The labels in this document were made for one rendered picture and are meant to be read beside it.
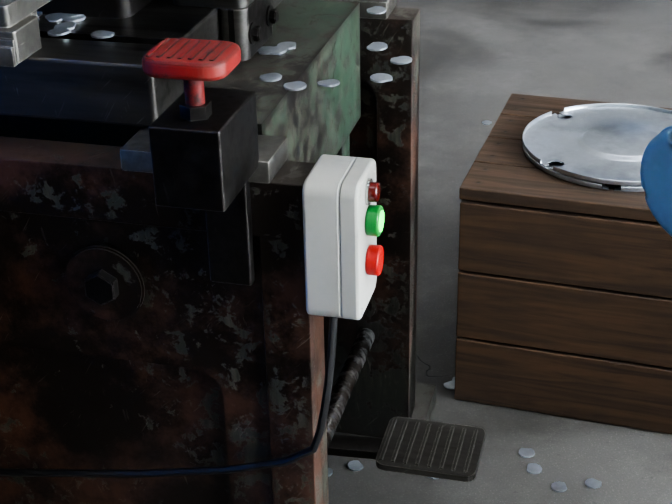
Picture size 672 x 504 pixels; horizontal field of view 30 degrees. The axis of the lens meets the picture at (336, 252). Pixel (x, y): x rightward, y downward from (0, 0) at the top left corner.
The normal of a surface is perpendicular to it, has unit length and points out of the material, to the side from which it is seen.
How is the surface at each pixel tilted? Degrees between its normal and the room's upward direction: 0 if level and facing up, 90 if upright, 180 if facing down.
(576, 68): 0
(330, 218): 90
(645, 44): 0
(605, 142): 0
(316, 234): 90
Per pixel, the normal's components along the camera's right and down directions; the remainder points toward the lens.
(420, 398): -0.02, -0.88
